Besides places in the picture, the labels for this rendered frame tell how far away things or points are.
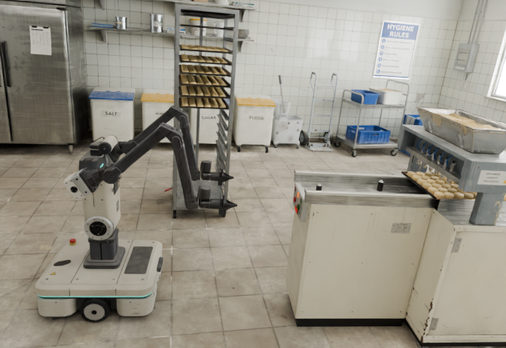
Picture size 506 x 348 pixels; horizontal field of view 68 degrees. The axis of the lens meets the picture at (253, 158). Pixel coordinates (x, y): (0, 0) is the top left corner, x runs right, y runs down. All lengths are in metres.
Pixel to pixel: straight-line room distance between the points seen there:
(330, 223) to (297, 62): 4.21
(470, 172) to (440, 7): 5.22
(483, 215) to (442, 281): 0.41
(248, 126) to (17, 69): 2.88
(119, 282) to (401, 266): 1.63
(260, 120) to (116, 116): 1.94
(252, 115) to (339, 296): 3.42
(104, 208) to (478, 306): 2.16
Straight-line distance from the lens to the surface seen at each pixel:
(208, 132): 5.30
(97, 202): 2.29
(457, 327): 2.61
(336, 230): 2.14
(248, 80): 5.90
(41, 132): 5.25
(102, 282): 2.41
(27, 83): 5.17
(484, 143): 2.21
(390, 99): 6.03
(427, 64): 7.08
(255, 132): 5.40
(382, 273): 2.40
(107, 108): 5.27
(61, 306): 2.53
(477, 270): 2.42
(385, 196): 2.16
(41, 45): 5.05
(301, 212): 2.10
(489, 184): 2.16
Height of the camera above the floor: 1.68
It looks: 19 degrees down
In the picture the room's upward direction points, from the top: 5 degrees clockwise
